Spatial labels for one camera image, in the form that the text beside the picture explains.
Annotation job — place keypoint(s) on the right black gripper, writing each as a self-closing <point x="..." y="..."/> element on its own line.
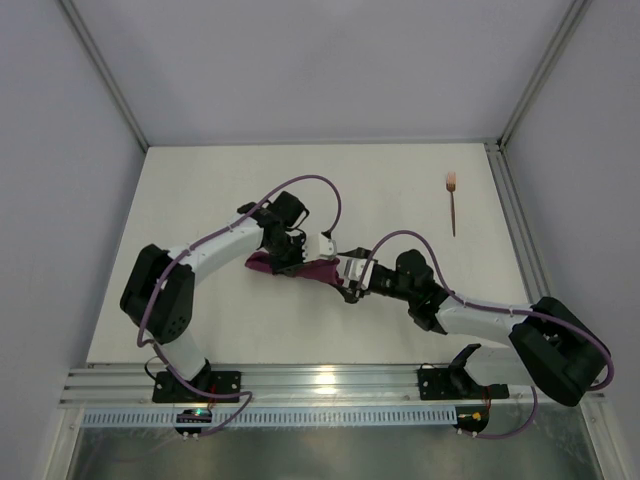
<point x="351" y="288"/>

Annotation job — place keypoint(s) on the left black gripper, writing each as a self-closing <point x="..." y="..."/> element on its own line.
<point x="288" y="257"/>

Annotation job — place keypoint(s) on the purple cloth napkin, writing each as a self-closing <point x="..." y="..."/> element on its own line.
<point x="323" y="271"/>

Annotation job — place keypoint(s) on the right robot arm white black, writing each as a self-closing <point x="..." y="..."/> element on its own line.
<point x="541" y="345"/>

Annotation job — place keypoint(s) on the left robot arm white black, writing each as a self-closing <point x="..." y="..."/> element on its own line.
<point x="159" y="294"/>

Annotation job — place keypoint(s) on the right controller board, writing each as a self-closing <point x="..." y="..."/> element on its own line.
<point x="470" y="421"/>

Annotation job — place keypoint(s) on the controller board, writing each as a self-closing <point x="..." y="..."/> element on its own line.
<point x="192" y="422"/>
<point x="470" y="421"/>

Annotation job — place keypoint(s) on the left controller board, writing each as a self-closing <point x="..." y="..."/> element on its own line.
<point x="192" y="422"/>

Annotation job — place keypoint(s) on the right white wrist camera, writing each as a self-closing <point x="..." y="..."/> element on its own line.
<point x="354" y="270"/>

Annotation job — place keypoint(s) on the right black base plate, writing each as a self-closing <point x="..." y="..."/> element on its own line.
<point x="453" y="383"/>

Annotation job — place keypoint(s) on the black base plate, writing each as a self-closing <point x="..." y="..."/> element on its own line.
<point x="453" y="383"/>
<point x="167" y="389"/>

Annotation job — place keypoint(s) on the right side aluminium rail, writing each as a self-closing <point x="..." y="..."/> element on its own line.
<point x="529" y="262"/>

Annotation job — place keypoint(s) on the aluminium rail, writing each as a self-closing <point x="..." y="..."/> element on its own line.
<point x="529" y="262"/>
<point x="130" y="384"/>

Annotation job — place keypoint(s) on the aluminium front rail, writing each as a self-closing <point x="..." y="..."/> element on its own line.
<point x="130" y="384"/>

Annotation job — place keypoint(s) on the slotted grey cable duct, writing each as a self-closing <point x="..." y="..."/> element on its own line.
<point x="251" y="417"/>

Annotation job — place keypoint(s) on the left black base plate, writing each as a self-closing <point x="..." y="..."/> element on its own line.
<point x="167" y="389"/>

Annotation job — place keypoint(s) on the left corner frame post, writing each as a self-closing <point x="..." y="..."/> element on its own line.
<point x="78" y="25"/>

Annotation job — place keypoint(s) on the corner frame post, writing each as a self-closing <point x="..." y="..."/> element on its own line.
<point x="78" y="25"/>
<point x="552" y="53"/>

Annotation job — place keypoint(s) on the right corner frame post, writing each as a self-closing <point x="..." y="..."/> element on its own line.
<point x="552" y="53"/>

